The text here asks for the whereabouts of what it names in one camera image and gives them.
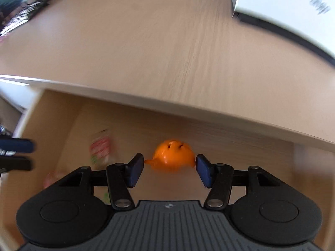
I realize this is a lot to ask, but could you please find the red green snack packet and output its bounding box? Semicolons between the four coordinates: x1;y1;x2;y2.
89;129;115;170

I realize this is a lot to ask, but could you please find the orange plastic shell half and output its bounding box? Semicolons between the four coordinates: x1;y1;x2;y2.
144;139;196;173

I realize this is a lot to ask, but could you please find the white desk drawer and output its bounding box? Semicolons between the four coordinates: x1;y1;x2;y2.
1;75;334;250

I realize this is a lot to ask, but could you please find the black keyboard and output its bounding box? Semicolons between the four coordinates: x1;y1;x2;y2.
1;1;49;37

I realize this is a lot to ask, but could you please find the white aigo computer case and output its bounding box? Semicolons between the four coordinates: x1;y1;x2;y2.
231;0;334;65

